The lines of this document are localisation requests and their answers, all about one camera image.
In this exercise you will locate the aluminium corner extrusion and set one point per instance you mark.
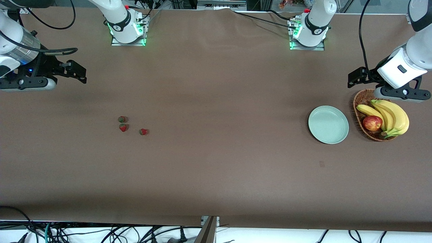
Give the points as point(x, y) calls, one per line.
point(24, 10)

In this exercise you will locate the aluminium frame rail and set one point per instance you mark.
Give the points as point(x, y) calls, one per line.
point(219, 5)

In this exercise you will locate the red apple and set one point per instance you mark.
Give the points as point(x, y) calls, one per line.
point(372, 123)

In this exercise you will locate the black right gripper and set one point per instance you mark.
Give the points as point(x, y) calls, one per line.
point(44, 66)

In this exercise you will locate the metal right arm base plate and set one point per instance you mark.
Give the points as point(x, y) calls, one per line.
point(116, 42)

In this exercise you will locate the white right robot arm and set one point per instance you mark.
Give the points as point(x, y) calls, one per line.
point(118, 13)

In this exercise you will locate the brown wicker basket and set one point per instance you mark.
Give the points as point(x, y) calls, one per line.
point(362, 98)

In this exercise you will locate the orange red background objects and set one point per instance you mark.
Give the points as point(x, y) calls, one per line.
point(283, 4)

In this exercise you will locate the large fabric table cover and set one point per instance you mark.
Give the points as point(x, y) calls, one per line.
point(216, 168)

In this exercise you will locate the pale green round plate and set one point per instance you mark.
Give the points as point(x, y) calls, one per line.
point(327, 125)

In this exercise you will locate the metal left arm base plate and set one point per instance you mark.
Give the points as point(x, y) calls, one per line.
point(317, 48)

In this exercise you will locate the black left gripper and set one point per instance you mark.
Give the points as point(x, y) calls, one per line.
point(373, 74)

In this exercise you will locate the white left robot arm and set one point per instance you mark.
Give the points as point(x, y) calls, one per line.
point(317, 20)

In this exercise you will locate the yellow banana bunch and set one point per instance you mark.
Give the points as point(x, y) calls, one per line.
point(398, 116)

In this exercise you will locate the red plastic strawberry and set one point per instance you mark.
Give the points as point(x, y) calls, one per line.
point(123, 127)
point(122, 119)
point(143, 131)

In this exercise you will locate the small metal corner bracket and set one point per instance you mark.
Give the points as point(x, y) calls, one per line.
point(408, 18)

